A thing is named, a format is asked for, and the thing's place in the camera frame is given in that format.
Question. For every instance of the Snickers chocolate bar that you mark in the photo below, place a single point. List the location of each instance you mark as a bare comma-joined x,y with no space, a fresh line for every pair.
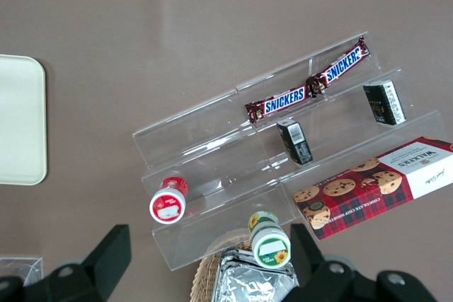
341,65
283,98

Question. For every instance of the black box with white side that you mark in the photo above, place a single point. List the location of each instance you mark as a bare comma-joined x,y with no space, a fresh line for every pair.
384,104

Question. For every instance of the foil wrapped sandwich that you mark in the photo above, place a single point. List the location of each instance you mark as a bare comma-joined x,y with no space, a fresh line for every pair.
247,280

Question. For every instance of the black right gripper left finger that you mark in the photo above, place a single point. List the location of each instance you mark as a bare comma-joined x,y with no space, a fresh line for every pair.
106,259

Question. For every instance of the green sunflower lidded cup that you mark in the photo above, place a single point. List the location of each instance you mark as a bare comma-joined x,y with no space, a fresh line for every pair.
270,245

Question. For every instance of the clear acrylic step stand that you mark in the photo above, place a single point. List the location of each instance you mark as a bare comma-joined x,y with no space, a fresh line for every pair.
339,139
212,132

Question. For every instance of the clear plastic box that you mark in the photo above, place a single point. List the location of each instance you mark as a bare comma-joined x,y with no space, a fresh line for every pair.
17,268

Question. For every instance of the woven wicker basket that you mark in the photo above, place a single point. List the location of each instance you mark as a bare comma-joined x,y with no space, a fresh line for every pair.
205,273

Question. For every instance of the red tartan Walkers cookie box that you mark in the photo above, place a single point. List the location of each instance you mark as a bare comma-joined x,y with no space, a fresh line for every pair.
371,189

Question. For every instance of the red lidded yogurt cup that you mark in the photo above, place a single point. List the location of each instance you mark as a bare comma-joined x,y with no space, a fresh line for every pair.
168,204

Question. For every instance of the small black box with barcode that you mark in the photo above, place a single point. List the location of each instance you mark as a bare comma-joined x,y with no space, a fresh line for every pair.
295,143

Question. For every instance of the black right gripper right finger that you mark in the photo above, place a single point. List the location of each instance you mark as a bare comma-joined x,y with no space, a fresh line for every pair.
311,270

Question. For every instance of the cream plastic tray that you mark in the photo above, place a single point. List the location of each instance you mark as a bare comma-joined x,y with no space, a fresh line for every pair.
21,118

